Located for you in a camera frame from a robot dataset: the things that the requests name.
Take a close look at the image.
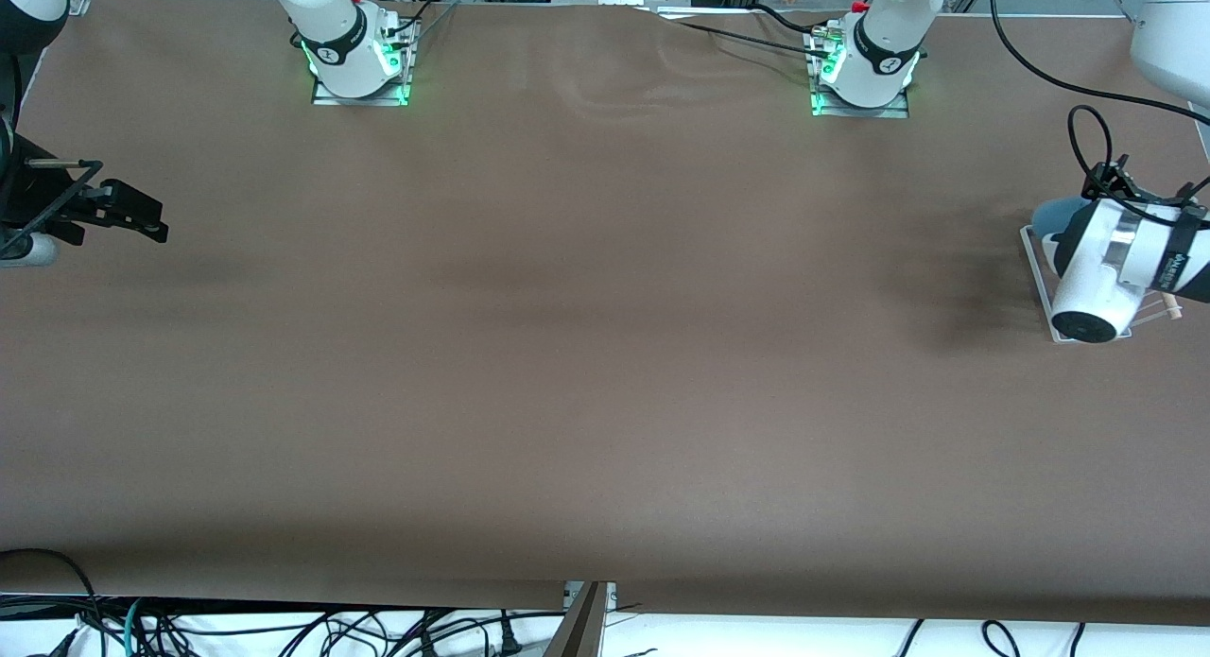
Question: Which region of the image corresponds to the blue plastic cup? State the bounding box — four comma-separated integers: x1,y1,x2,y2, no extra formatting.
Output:
1030,196,1090,247

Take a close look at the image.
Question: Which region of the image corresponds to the brown table cloth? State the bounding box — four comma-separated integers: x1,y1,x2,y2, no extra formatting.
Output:
0,0,1210,626

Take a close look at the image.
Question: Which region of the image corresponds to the aluminium table leg profile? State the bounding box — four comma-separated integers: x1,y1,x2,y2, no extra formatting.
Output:
544,581,617,657

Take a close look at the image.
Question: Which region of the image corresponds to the white wire cup rack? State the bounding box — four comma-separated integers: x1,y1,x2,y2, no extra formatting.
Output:
1019,224,1184,346

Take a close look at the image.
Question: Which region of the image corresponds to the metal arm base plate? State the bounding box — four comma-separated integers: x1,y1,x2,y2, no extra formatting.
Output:
312,78,410,108
811,88,910,119

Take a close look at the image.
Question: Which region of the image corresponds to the black looped floor cable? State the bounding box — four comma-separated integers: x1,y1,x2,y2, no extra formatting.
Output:
0,547,107,657

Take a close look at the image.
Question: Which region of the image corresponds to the short black base cable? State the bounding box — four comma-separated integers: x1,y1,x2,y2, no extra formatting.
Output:
750,2,825,36

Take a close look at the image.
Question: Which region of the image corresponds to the long black base cable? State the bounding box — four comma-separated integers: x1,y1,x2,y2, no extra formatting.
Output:
650,9,840,55

